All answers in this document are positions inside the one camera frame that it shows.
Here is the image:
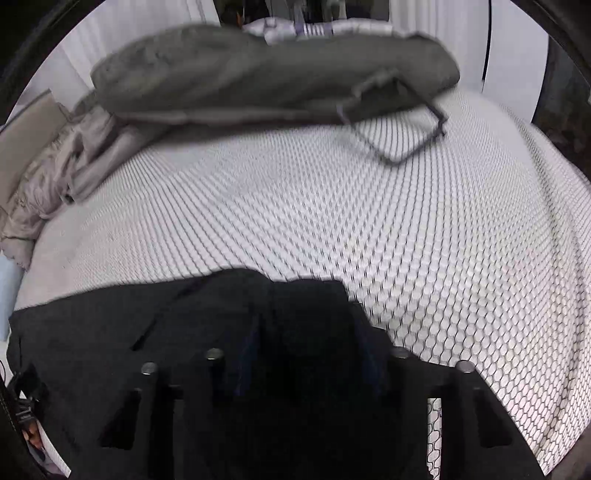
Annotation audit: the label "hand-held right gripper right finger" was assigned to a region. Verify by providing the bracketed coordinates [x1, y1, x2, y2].
[351, 305, 546, 480]

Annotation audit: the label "taupe puffer jacket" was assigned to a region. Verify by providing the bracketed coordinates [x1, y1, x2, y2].
[0, 99, 171, 269]

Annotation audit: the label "light blue pillow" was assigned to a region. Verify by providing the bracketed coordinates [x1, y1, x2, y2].
[0, 255, 25, 343]

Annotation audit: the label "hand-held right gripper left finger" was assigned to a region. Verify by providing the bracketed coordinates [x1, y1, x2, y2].
[98, 319, 264, 480]

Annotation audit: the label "white and purple clothes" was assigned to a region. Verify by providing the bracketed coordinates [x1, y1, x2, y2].
[241, 17, 394, 47]

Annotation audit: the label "black pants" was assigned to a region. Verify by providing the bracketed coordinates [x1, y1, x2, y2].
[7, 268, 446, 480]

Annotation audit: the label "beige padded headboard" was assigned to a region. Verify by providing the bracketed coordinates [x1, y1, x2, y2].
[0, 89, 70, 204]

